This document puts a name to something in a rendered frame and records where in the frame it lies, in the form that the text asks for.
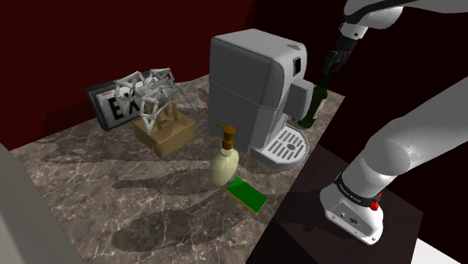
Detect dark green wine bottle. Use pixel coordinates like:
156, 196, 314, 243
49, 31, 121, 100
296, 73, 332, 129

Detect grey coffee machine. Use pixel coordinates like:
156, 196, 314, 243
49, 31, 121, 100
208, 28, 315, 170

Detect pale yellow soap dispenser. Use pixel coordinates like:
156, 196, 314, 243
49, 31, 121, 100
209, 124, 240, 187

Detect green and yellow sponge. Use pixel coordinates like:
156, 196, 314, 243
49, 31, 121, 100
225, 176, 269, 216

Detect dark robot stand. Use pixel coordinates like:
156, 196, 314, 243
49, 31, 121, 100
245, 142, 425, 264

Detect white lattice sculpture on wooden base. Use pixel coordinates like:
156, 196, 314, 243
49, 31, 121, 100
115, 67, 200, 160

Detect framed white sign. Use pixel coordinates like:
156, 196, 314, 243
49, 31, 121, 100
84, 69, 155, 132

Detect grey cabinet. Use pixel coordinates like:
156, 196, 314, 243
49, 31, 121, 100
0, 142, 86, 264

